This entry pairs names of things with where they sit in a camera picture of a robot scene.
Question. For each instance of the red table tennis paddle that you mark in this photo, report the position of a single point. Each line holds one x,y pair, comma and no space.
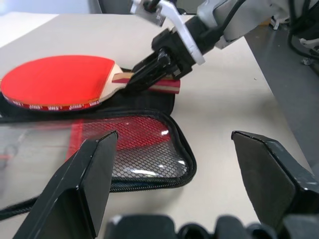
54,79

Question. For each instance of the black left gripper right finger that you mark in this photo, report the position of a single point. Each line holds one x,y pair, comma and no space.
269,179

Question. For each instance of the black mesh paddle case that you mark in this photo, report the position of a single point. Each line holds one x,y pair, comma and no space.
149,159

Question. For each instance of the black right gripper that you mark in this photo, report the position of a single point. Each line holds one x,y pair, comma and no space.
178,53

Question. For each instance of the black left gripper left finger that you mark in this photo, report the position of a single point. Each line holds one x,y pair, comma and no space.
74,189

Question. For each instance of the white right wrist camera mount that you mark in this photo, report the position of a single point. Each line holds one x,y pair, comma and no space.
185,35

